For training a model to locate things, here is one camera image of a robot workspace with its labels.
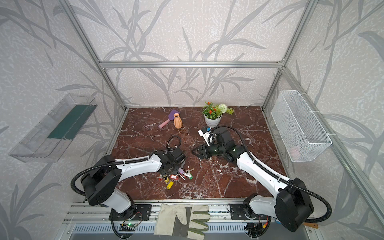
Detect clear plastic wall shelf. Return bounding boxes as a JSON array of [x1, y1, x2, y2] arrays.
[[9, 94, 97, 163]]

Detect right circuit board wires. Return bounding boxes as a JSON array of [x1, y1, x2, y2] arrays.
[[244, 220, 272, 238]]

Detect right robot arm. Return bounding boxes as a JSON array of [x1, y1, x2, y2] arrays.
[[192, 126, 333, 232]]

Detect orange ribbed vase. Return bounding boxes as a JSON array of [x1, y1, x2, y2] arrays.
[[174, 113, 183, 129]]

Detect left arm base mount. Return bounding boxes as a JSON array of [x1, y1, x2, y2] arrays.
[[121, 204, 152, 221]]

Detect white wire mesh basket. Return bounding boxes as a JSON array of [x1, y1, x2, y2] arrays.
[[271, 90, 332, 163]]

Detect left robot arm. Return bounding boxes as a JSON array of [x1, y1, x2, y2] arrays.
[[71, 136, 186, 221]]

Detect beige green work glove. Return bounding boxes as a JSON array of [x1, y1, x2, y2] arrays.
[[154, 204, 211, 240]]

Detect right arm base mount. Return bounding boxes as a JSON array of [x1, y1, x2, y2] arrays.
[[227, 204, 249, 221]]

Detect white pot artificial plant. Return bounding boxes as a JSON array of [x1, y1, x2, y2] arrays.
[[203, 102, 235, 128]]

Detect blue garden hand fork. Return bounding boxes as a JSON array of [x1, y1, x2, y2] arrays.
[[303, 223, 319, 229]]

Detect left circuit board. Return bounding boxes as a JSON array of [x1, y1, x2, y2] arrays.
[[119, 223, 140, 233]]

